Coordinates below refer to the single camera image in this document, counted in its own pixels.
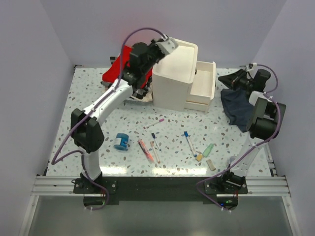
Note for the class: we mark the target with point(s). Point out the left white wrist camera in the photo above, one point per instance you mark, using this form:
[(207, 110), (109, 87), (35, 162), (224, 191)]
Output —
[(167, 46)]

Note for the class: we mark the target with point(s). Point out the yellow eraser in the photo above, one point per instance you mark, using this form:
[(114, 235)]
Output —
[(199, 157)]

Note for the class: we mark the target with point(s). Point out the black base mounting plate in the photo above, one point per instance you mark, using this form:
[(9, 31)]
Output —
[(157, 188)]

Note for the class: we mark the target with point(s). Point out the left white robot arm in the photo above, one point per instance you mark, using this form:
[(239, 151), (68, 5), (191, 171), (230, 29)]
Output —
[(86, 124)]

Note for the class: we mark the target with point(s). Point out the small clear plastic cup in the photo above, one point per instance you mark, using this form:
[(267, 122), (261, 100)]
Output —
[(231, 160)]

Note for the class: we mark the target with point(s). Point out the red orange marker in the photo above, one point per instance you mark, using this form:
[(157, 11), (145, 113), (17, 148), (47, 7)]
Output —
[(145, 151)]

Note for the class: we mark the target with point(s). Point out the beige cork eraser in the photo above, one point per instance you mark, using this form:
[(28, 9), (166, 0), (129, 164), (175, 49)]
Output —
[(211, 165)]

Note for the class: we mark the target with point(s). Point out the pink cap marker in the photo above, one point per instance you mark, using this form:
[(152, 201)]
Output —
[(154, 123)]

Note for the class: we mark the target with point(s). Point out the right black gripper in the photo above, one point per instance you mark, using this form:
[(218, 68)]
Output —
[(233, 79)]

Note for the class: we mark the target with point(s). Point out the small blue pen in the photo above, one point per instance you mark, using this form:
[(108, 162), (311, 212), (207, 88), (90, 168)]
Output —
[(156, 141)]

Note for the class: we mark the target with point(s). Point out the black white checkered cloth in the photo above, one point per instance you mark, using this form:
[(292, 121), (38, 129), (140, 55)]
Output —
[(137, 93)]

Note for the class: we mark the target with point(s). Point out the brown cap white marker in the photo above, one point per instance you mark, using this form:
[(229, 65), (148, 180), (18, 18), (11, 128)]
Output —
[(155, 152)]

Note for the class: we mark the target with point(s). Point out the dark blue cloth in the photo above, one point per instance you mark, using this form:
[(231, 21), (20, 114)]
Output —
[(236, 107)]

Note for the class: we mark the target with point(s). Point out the red folded t-shirt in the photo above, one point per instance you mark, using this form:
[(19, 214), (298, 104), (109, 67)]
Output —
[(113, 72)]

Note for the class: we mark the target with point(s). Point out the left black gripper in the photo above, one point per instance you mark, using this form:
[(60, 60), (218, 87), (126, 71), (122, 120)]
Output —
[(153, 45)]

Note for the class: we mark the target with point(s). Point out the blue cap white marker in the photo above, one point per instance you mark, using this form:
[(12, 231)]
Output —
[(190, 143)]

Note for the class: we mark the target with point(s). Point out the blue tape dispenser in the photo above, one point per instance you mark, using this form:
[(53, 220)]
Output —
[(121, 142)]

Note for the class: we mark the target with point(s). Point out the beige folded cloth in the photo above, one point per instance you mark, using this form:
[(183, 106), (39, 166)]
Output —
[(145, 101)]

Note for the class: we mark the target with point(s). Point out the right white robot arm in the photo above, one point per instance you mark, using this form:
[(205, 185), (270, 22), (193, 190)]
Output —
[(254, 111)]

